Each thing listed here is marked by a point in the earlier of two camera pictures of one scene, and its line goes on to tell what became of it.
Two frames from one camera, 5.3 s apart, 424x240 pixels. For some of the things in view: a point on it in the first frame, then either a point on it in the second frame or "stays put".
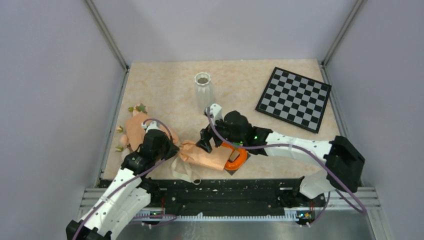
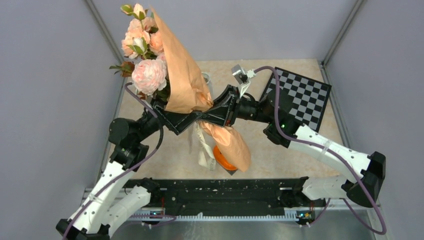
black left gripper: x=174 y=151 to x=175 y=121
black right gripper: x=206 y=135 to x=226 y=106
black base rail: x=168 y=196 stays put
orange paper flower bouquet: x=139 y=122 to x=161 y=67
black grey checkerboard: x=296 y=99 stays put
